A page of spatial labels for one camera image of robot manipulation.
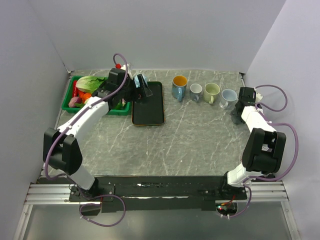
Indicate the green plastic bin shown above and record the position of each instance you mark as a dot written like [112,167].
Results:
[120,111]

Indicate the orange carrot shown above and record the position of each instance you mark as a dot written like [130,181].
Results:
[84,95]

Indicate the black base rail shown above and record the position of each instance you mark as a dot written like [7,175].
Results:
[145,193]

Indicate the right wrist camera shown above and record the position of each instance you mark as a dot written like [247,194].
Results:
[258,97]

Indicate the light blue faceted mug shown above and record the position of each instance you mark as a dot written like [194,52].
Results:
[136,81]

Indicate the lavender blue small mug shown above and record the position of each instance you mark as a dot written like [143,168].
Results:
[195,91]

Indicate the white grey mug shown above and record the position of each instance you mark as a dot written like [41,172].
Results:
[228,98]

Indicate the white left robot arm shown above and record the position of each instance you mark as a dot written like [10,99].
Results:
[61,149]

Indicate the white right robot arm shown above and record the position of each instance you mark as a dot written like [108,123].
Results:
[264,149]

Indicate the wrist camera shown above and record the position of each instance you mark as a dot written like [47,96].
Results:
[258,97]
[124,67]

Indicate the blue butterfly mug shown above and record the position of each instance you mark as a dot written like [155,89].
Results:
[179,86]

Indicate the light green mug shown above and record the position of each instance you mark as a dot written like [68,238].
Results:
[211,93]

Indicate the purple onion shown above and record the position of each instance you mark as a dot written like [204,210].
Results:
[74,101]

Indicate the red chili pepper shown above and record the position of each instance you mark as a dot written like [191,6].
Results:
[75,91]

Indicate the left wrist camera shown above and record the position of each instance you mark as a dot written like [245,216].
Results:
[124,67]

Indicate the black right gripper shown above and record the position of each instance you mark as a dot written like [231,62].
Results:
[235,115]

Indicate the lettuce head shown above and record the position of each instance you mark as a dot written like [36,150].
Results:
[89,84]

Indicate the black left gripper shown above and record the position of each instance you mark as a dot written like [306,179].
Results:
[145,91]

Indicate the black tray gold rim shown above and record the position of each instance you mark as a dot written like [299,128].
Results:
[150,112]

